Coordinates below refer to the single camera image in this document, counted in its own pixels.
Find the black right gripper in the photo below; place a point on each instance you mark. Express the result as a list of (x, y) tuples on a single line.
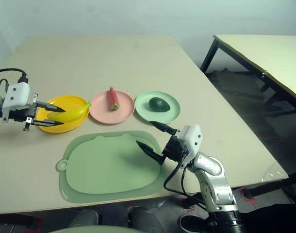
[(174, 150)]

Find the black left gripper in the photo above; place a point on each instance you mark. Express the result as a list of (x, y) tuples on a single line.
[(29, 114)]

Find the yellow toy banana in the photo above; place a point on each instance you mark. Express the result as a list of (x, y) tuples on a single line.
[(72, 114)]

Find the dark green avocado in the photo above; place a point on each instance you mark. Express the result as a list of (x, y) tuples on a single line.
[(159, 104)]

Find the red watermelon slice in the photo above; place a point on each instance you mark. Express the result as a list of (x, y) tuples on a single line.
[(112, 98)]

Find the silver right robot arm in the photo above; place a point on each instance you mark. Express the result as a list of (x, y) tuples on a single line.
[(213, 182)]

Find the yellow plate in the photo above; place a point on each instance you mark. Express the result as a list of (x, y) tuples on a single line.
[(70, 126)]

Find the mint green plate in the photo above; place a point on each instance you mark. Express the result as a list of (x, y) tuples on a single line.
[(143, 111)]

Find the pink plate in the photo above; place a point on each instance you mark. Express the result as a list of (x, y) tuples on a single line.
[(99, 111)]

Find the green silicone cutting mat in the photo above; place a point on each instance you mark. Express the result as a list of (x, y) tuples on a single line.
[(109, 170)]

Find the grey robot right leg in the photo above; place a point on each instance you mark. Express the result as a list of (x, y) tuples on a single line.
[(148, 219)]

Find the grey robot leg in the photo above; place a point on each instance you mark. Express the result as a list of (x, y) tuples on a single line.
[(85, 218), (148, 219)]

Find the black white-soled shoe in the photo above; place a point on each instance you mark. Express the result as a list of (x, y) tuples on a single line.
[(194, 224)]

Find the grey robot left leg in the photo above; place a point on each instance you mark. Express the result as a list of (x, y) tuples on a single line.
[(85, 218)]

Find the pale robot torso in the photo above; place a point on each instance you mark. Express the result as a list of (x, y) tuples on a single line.
[(89, 230)]

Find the beige table with black legs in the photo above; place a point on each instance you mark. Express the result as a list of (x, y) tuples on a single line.
[(271, 55)]

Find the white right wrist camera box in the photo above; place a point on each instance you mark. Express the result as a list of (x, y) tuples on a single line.
[(191, 138)]

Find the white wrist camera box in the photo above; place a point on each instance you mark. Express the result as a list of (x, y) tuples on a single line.
[(191, 138), (17, 95)]

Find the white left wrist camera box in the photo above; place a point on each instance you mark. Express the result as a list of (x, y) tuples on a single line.
[(17, 95)]

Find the black table frame bar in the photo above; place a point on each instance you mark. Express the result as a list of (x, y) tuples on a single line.
[(267, 188)]

